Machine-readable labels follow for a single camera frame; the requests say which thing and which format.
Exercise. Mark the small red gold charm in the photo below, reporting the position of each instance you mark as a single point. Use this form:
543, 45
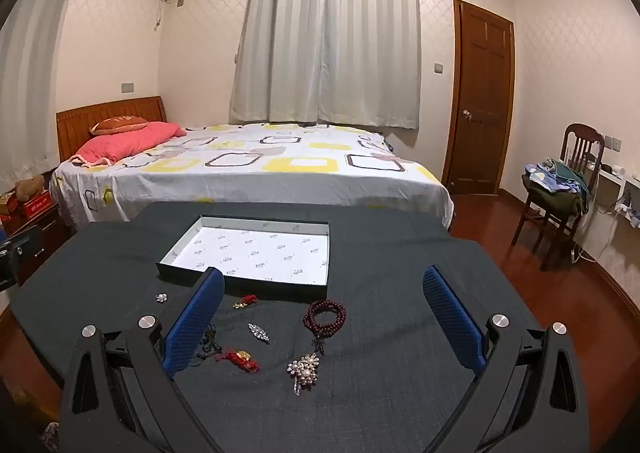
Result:
245, 302

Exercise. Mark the pale striped curtain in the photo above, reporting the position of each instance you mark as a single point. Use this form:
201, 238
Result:
325, 33

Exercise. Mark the brown teddy bear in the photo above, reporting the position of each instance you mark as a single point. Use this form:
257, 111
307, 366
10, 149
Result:
29, 188

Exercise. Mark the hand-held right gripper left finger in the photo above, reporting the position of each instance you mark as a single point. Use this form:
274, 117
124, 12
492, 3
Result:
192, 325

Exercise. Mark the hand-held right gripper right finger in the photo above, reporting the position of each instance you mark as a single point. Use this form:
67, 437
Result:
452, 325

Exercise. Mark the pink pillow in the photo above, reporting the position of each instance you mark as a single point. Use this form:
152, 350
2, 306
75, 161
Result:
130, 143

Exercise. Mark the bed with patterned sheet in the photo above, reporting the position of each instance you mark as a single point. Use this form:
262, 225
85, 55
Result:
280, 173

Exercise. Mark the grey wall outlet plate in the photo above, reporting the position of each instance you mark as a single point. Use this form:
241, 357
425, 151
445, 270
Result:
128, 87

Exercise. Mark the red box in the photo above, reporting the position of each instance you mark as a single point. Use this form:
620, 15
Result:
36, 207

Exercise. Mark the red knot charm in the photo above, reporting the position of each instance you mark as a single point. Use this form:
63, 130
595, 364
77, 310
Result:
240, 359

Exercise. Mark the brown red cushion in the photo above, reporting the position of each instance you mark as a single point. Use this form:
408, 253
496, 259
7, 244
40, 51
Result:
117, 125

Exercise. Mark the dark wooden nightstand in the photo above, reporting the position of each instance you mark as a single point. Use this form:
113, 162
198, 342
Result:
47, 233

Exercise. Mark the shallow dark green box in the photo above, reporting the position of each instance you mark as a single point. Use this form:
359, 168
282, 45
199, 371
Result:
250, 250

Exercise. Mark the pile of clothes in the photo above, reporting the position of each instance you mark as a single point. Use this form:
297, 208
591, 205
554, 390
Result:
555, 188

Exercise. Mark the brown wooden door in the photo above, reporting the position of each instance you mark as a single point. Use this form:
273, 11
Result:
480, 98

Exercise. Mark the dark wooden chair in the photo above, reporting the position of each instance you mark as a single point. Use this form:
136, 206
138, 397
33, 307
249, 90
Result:
580, 143

